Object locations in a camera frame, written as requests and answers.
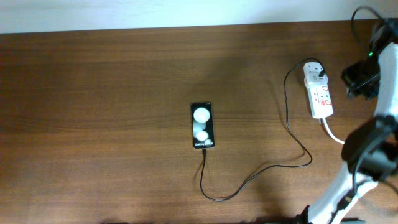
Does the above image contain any black USB charging cable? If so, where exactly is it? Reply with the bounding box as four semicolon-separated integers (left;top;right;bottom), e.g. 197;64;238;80
200;57;326;202

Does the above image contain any black Samsung Galaxy smartphone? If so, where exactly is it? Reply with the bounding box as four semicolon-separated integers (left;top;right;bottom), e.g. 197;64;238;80
190;102;215;149

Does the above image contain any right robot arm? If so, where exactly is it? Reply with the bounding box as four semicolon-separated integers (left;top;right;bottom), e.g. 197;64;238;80
294;19;397;223

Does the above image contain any white charger adapter plug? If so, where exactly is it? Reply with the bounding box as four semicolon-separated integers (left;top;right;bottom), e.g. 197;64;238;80
303;62;328;88

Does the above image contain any white power strip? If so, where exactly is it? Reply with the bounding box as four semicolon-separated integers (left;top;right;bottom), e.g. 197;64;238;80
303;61;334;119

